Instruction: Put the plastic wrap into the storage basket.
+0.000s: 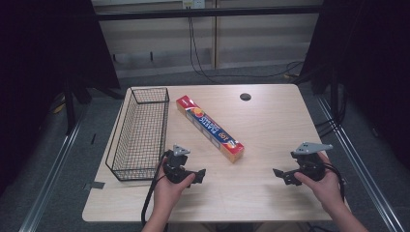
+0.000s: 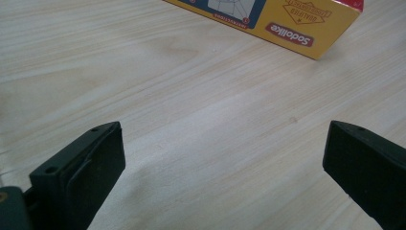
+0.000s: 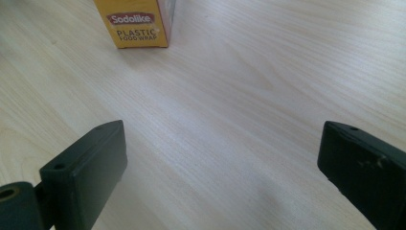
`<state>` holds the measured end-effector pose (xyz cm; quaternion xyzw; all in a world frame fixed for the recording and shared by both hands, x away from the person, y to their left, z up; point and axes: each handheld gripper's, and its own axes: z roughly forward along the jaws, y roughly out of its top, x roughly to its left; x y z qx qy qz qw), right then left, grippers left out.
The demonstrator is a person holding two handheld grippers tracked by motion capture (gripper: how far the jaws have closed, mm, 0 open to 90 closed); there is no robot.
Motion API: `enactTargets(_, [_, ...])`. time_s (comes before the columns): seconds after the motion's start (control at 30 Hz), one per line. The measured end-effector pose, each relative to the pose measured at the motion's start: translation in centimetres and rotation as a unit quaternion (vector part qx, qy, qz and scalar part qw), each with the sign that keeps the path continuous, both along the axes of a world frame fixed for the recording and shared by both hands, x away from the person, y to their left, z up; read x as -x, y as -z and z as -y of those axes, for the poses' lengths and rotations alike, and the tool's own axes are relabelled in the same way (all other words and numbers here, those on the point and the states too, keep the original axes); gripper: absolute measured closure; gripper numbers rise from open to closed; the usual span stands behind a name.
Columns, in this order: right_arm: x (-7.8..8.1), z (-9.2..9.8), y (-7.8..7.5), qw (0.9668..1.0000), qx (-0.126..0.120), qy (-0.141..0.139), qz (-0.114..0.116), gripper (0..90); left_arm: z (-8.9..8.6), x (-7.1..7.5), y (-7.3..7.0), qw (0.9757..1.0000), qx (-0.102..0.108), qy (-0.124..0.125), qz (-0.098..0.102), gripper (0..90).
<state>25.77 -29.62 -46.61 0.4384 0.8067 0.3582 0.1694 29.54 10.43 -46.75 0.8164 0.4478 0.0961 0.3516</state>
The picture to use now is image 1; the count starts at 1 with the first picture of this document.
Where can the long plastic wrap box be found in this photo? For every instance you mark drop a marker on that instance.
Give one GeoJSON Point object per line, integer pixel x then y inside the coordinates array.
{"type": "Point", "coordinates": [209, 128]}

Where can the person's left hand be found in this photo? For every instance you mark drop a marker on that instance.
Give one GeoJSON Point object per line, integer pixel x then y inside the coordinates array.
{"type": "Point", "coordinates": [167, 195]}

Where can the grey tape piece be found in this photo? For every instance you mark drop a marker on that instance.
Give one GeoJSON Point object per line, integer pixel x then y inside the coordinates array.
{"type": "Point", "coordinates": [96, 185]}

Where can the metal floor rail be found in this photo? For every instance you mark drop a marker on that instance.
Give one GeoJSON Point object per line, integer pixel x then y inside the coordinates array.
{"type": "Point", "coordinates": [364, 174]}
{"type": "Point", "coordinates": [51, 177]}

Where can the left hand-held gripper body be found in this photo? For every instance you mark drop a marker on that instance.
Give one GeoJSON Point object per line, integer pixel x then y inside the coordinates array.
{"type": "Point", "coordinates": [175, 166]}

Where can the white wall power outlet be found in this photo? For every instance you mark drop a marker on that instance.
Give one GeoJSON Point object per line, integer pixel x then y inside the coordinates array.
{"type": "Point", "coordinates": [193, 3]}

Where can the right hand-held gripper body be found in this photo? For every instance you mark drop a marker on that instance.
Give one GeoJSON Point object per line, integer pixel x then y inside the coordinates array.
{"type": "Point", "coordinates": [309, 166]}

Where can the dark curtain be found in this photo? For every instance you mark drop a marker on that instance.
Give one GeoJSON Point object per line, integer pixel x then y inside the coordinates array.
{"type": "Point", "coordinates": [370, 64]}
{"type": "Point", "coordinates": [42, 64]}

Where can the black horizontal frame bar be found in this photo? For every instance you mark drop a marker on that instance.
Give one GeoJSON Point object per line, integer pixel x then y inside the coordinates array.
{"type": "Point", "coordinates": [206, 13]}

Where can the person's right hand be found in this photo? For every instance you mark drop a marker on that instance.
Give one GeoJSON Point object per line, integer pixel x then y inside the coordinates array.
{"type": "Point", "coordinates": [327, 188]}

